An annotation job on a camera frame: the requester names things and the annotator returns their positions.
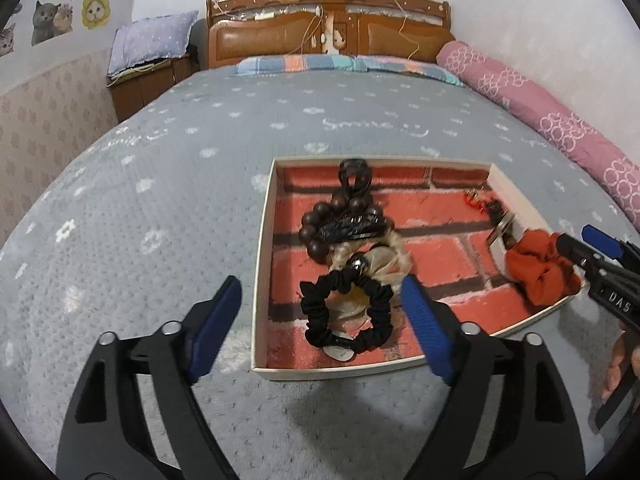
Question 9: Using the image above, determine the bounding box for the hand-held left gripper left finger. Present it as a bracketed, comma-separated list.
[55, 275, 243, 480]

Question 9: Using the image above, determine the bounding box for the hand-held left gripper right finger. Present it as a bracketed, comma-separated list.
[400, 274, 586, 480]

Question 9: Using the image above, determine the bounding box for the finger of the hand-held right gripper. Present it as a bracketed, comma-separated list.
[581, 225, 640, 263]
[555, 232, 618, 286]

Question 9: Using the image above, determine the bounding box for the orange scrunchie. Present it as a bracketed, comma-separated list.
[505, 229, 583, 307]

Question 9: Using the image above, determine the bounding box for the cream box with brick print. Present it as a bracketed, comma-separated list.
[250, 156, 586, 383]

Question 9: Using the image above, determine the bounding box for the beige satin scrunchie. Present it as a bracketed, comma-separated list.
[325, 230, 413, 333]

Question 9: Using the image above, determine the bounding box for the black scrunchie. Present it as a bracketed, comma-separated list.
[299, 255, 396, 351]

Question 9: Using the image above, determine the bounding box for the black rhinestone hair clip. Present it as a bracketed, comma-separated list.
[320, 212, 388, 242]

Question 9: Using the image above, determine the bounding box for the brown wooden bead bracelet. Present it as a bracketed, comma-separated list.
[298, 192, 386, 266]

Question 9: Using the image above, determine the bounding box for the person's right hand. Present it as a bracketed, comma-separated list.
[601, 321, 640, 401]

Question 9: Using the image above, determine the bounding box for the grey patterned bedspread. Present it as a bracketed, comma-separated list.
[0, 67, 640, 480]

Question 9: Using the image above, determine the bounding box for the pink circle-print bolster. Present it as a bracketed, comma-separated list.
[436, 40, 640, 233]

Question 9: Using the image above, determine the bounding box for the black hair claw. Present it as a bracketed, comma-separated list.
[338, 158, 373, 196]

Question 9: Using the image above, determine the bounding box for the brown wooden nightstand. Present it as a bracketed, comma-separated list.
[106, 52, 201, 123]

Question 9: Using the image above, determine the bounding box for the striped pillow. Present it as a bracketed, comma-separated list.
[229, 52, 466, 88]

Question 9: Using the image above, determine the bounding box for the brown wooden headboard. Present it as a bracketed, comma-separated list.
[206, 0, 456, 70]

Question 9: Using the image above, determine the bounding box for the lavender dotted pillow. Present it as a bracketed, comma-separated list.
[107, 10, 200, 78]

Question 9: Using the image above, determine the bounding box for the cartoon doll sticker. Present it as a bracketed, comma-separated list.
[327, 22, 351, 53]

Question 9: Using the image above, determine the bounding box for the sunflower cat wall sticker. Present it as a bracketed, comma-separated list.
[81, 0, 111, 31]

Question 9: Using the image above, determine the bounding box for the grey cat wall sticker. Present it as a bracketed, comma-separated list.
[31, 0, 76, 47]

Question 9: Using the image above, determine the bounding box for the tabby cat wall sticker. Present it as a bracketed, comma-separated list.
[0, 4, 23, 58]

